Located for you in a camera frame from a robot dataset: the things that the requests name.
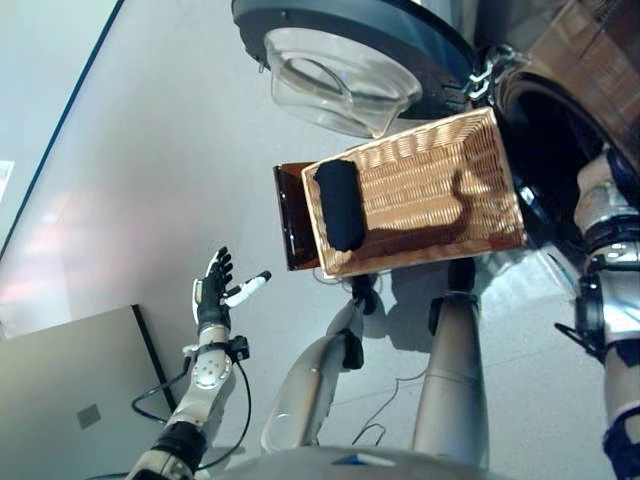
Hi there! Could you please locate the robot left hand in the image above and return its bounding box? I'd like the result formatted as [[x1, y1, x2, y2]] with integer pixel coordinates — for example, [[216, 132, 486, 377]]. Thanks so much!
[[192, 246, 274, 331]]

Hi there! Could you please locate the large black garment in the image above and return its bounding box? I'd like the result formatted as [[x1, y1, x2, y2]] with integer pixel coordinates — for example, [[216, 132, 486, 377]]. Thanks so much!
[[313, 159, 369, 251]]

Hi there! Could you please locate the dark grey washing machine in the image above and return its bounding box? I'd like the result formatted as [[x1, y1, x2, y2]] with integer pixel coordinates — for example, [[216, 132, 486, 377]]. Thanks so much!
[[439, 0, 640, 301]]

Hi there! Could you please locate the brown acrylic stand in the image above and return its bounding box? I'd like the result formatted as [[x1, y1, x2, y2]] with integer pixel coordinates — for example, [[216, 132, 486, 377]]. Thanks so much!
[[272, 162, 321, 272]]

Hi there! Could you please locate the silver robot left leg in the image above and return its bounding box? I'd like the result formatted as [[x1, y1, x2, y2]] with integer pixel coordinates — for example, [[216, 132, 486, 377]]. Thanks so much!
[[259, 279, 381, 456]]

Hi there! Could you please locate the silver robot leg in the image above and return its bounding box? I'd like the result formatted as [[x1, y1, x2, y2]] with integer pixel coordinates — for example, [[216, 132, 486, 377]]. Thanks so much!
[[412, 259, 489, 471], [259, 279, 381, 456]]

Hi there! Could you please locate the grey flat panel board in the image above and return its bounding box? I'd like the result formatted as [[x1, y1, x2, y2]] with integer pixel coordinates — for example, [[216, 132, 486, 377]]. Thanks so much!
[[0, 304, 179, 480]]

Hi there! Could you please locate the grey robot torso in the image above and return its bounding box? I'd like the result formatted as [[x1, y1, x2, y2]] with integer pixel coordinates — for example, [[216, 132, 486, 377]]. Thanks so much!
[[214, 447, 516, 480]]

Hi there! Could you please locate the rectangular wicker laundry basket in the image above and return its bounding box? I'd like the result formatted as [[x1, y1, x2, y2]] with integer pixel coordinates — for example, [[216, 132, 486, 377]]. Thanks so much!
[[301, 106, 526, 280]]

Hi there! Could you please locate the silver robot right leg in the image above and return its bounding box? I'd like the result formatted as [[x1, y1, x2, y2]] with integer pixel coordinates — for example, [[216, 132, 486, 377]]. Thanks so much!
[[412, 259, 489, 471]]

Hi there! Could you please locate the round glass washer door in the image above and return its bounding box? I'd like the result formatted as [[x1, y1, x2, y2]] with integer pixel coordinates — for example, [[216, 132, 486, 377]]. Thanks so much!
[[232, 0, 476, 139]]

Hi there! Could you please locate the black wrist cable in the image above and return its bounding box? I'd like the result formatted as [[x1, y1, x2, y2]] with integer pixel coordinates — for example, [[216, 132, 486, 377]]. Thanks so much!
[[132, 357, 252, 471]]

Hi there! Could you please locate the thin black floor cable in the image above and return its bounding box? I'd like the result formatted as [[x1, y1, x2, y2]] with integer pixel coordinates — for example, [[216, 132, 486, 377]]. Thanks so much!
[[351, 369, 431, 447]]

